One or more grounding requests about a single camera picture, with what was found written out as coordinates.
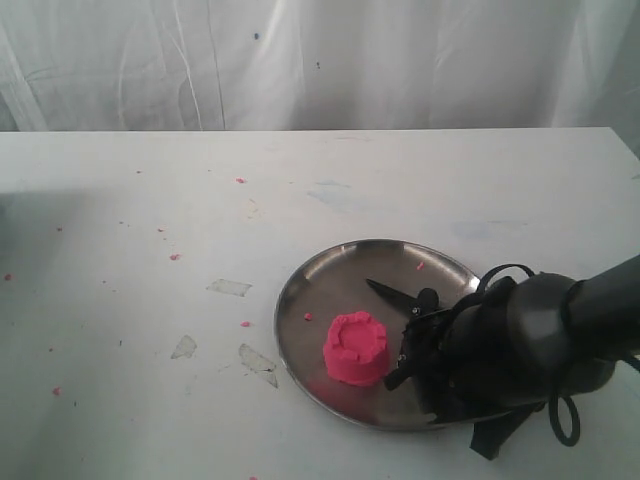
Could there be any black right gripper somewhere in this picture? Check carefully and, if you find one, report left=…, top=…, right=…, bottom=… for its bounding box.
left=383, top=272, right=615, bottom=417

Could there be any black knife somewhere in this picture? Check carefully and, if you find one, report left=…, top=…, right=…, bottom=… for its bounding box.
left=366, top=279, right=422, bottom=318

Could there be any pink clay piece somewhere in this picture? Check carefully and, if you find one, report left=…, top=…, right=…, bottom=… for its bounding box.
left=323, top=311, right=390, bottom=387

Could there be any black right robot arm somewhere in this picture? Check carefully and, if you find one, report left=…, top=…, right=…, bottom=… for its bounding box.
left=384, top=258, right=639, bottom=421

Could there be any round steel plate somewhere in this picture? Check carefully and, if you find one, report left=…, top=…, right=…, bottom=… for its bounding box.
left=274, top=239, right=502, bottom=431

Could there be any clear tape piece near plate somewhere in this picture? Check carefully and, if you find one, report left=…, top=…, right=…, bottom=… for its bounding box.
left=238, top=344, right=279, bottom=389

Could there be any clear tape piece upper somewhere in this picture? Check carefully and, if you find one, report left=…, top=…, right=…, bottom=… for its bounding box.
left=206, top=278, right=252, bottom=297

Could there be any white backdrop curtain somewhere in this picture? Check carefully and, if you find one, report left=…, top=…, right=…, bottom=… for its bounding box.
left=1, top=1, right=639, bottom=131

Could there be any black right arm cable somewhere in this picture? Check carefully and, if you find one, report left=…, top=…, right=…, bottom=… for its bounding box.
left=547, top=349, right=640, bottom=447

